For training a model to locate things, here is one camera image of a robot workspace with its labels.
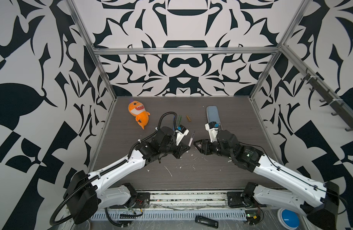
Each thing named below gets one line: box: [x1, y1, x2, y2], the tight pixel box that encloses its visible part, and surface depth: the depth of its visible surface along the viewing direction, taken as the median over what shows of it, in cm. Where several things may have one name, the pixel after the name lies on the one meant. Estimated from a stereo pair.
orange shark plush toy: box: [128, 100, 151, 130], surface depth 104 cm
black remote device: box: [194, 215, 219, 229], surface depth 68 cm
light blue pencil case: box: [206, 105, 224, 131], surface depth 108 cm
